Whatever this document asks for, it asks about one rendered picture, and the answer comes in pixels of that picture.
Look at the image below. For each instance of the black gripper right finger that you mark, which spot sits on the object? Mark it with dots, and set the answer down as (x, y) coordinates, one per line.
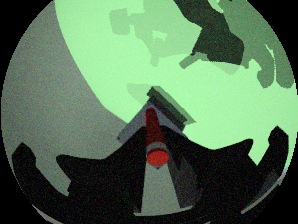
(191, 165)

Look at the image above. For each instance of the dark red peg with white band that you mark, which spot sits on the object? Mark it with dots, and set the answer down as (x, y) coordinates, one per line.
(156, 149)

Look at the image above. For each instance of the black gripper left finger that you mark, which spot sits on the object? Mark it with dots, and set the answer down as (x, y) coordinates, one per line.
(123, 170)

